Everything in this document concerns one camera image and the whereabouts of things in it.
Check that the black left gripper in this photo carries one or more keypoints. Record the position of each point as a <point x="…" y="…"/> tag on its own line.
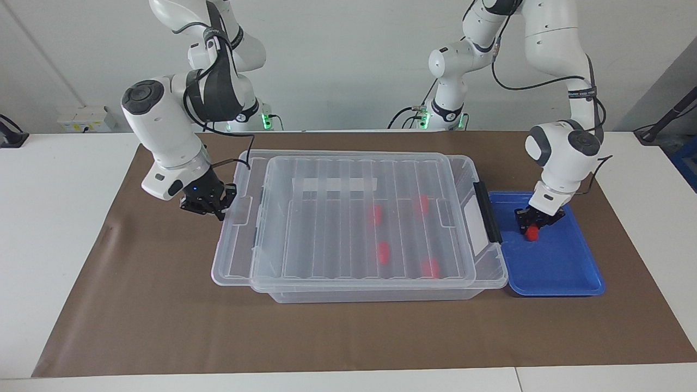
<point x="542" y="216"/>

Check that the white tape strip label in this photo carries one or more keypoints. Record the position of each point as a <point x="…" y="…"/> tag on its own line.
<point x="326" y="185"/>

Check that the white side label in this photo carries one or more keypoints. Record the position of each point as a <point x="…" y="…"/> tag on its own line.
<point x="478" y="228"/>

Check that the clear plastic storage box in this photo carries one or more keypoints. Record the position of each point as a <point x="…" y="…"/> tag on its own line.
<point x="370" y="295"/>

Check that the clear ribbed plastic lid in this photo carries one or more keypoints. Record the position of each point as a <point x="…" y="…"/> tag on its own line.
<point x="326" y="239"/>

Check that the black clamp mount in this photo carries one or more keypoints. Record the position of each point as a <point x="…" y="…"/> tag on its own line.
<point x="12" y="136"/>

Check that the red block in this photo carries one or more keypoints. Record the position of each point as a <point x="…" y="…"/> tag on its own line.
<point x="421" y="204"/>
<point x="383" y="252"/>
<point x="374" y="214"/>
<point x="430" y="267"/>
<point x="532" y="233"/>

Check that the blue plastic tray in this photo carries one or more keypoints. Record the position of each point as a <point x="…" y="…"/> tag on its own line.
<point x="550" y="261"/>

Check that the blue crate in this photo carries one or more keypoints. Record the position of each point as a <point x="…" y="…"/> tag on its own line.
<point x="687" y="163"/>

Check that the white power strip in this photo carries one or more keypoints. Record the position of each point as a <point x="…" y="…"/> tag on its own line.
<point x="81" y="117"/>

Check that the brown table mat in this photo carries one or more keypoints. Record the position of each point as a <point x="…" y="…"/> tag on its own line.
<point x="136" y="326"/>

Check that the black stand pole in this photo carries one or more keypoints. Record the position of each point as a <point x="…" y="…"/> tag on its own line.
<point x="667" y="117"/>

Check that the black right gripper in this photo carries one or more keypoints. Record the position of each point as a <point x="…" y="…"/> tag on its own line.
<point x="204" y="190"/>

